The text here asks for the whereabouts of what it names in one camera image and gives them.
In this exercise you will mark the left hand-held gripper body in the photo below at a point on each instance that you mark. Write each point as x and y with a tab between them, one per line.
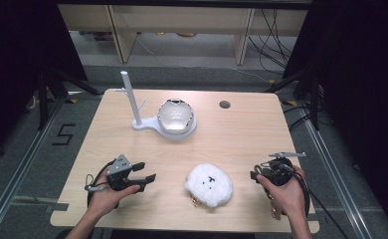
118	176

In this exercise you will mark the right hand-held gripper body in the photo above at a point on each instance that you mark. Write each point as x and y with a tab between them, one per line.
277	172

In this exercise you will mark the black curtain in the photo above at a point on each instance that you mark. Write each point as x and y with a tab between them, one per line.
364	83
16	49

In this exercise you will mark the grey table grommet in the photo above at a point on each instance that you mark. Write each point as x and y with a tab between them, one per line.
225	104

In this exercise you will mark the person's left hand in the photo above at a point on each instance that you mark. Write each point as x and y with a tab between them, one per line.
107	199

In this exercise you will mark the black tripod stand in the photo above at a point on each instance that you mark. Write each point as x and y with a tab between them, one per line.
314	103
43	99

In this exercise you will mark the aluminium floor rail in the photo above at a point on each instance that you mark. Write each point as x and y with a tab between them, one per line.
16	172
335	181

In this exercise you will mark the white fluffy pouch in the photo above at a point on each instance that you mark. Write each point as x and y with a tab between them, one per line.
209	185

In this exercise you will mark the wooden shelf unit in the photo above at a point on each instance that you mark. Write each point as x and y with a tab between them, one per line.
182	20

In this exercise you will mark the person's right hand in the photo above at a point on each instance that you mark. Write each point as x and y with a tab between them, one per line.
288	197

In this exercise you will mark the white hanger stand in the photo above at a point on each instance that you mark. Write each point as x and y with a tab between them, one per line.
129	90

